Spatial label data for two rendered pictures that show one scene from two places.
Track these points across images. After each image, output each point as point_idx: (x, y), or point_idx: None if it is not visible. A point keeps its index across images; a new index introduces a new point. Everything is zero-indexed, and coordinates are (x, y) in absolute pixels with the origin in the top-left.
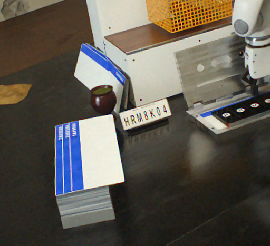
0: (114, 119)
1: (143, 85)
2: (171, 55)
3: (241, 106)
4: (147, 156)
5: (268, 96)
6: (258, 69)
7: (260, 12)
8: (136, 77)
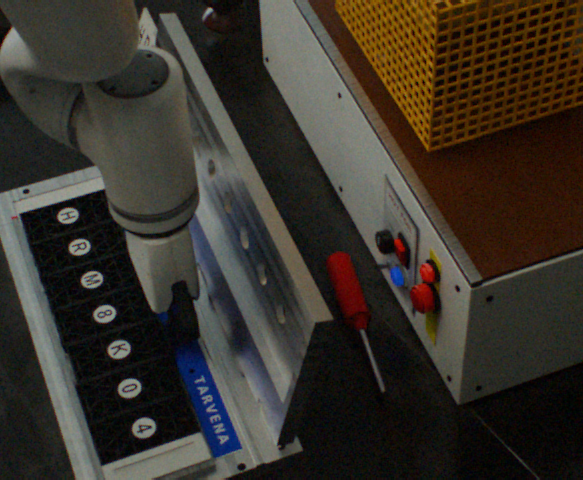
0: (213, 28)
1: (270, 37)
2: (303, 49)
3: (107, 251)
4: None
5: (133, 317)
6: (128, 241)
7: (75, 121)
8: (263, 6)
